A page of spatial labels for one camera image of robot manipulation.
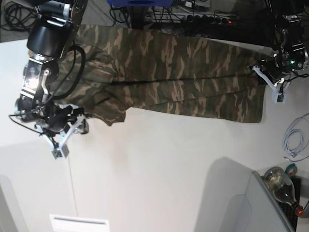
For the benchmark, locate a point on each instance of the clear glass bottle red cap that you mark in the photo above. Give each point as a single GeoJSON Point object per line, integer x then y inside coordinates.
{"type": "Point", "coordinates": [282, 188]}

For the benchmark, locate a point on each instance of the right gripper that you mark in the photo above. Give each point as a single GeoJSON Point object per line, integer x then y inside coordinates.
{"type": "Point", "coordinates": [58, 119]}

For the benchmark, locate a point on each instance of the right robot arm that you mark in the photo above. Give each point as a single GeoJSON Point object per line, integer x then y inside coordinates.
{"type": "Point", "coordinates": [51, 38]}

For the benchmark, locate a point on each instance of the camouflage t-shirt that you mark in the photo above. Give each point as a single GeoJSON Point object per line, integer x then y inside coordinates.
{"type": "Point", "coordinates": [132, 68]}

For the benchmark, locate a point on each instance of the black power strip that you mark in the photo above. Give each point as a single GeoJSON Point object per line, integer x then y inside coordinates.
{"type": "Point", "coordinates": [209, 19]}

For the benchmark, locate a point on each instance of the blue box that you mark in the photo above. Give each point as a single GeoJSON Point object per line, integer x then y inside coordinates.
{"type": "Point", "coordinates": [144, 3]}

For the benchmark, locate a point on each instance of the green tape roll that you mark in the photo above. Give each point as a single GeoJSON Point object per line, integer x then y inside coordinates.
{"type": "Point", "coordinates": [291, 170]}

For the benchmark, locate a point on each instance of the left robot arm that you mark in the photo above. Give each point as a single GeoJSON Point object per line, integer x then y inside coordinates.
{"type": "Point", "coordinates": [283, 27]}

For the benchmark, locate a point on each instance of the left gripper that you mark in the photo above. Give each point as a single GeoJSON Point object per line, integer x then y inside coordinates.
{"type": "Point", "coordinates": [273, 73]}

